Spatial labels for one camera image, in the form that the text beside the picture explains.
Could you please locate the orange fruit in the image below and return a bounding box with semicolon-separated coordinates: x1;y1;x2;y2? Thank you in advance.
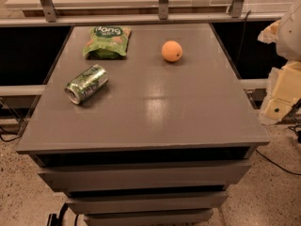
161;40;182;62

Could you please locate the black floor cable left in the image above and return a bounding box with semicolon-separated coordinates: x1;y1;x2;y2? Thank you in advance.
0;124;23;143

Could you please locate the black hanging cable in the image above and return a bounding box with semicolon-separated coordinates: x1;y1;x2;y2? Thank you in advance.
235;9;252;68

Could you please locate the green snack bag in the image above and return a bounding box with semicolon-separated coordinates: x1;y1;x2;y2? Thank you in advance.
83;25;132;59

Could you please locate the metal railing frame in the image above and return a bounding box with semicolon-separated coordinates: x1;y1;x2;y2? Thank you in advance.
0;0;297;27

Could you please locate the green soda can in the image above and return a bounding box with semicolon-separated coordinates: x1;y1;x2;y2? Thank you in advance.
65;64;109;105

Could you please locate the grey drawer cabinet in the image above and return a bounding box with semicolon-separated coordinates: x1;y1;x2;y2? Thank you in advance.
17;24;269;226

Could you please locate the black floor cable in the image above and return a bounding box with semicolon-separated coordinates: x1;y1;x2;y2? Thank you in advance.
255;148;301;176
0;124;23;143

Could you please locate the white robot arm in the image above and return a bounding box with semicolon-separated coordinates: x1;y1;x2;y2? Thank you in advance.
258;2;301;125

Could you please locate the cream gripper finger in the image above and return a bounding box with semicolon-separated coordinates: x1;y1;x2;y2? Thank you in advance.
258;20;280;44
259;61;301;125

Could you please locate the black floor cable right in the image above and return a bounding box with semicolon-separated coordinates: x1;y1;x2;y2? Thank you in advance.
255;148;301;176

